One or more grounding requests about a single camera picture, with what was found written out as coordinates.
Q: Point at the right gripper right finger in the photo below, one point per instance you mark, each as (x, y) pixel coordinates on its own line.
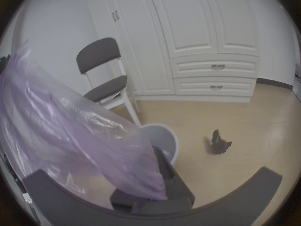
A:
(175, 187)

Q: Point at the white wardrobe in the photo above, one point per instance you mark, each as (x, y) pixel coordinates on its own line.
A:
(195, 20)

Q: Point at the grey and white chair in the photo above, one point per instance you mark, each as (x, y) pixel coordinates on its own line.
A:
(98, 53)

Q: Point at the black plastic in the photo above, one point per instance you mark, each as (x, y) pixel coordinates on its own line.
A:
(218, 147)

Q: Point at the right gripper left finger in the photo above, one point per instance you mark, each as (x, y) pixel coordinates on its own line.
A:
(122, 200)

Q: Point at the white trash bin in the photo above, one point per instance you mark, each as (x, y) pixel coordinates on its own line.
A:
(164, 138)

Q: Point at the purple plastic bag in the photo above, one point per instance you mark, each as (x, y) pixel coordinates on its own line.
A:
(58, 116)

